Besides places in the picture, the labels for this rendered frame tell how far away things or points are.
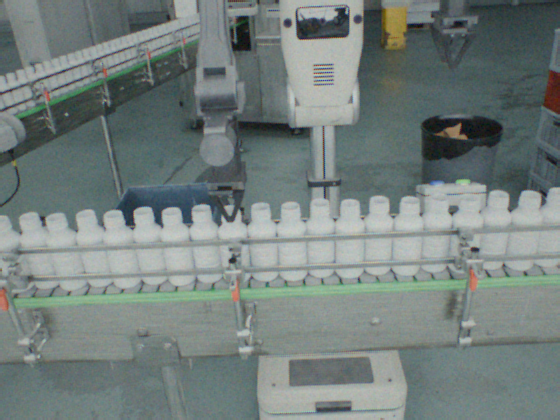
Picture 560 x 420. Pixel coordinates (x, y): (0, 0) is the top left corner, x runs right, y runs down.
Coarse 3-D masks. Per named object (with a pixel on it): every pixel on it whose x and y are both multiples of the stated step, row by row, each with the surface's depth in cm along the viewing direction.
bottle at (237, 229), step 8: (232, 208) 103; (240, 216) 103; (224, 224) 102; (232, 224) 101; (240, 224) 103; (224, 232) 102; (232, 232) 102; (240, 232) 102; (224, 248) 103; (248, 248) 106; (224, 256) 105; (248, 256) 106; (224, 264) 106; (248, 264) 107
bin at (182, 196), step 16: (128, 192) 165; (144, 192) 167; (160, 192) 167; (176, 192) 167; (192, 192) 167; (128, 208) 164; (160, 208) 170; (192, 208) 169; (128, 224) 164; (160, 224) 172; (112, 368) 130
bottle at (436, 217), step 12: (432, 204) 101; (444, 204) 101; (432, 216) 102; (444, 216) 102; (432, 228) 102; (444, 228) 102; (432, 240) 103; (444, 240) 103; (432, 252) 105; (444, 252) 105
